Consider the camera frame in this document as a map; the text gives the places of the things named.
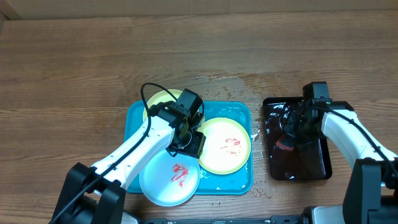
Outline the orange and black sponge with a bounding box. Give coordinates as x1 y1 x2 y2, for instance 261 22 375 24
275 134 295 151

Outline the light blue plate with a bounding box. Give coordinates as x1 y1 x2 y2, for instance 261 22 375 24
139 151 200 207

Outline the black rail at table edge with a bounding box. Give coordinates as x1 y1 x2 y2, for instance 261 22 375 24
139 214 310 224

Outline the black water tray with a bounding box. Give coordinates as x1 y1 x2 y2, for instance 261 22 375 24
262 96 333 180

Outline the teal plastic tray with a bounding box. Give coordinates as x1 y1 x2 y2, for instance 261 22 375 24
124 101 253 195

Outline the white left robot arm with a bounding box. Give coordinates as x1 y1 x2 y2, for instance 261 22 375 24
51 100 205 223

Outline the yellow plate with red stain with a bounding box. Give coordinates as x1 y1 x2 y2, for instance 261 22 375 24
198 118 251 175

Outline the small yellow plate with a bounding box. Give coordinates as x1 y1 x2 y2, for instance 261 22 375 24
142 88 206 127

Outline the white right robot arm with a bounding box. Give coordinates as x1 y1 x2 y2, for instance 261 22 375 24
276 100 397 224

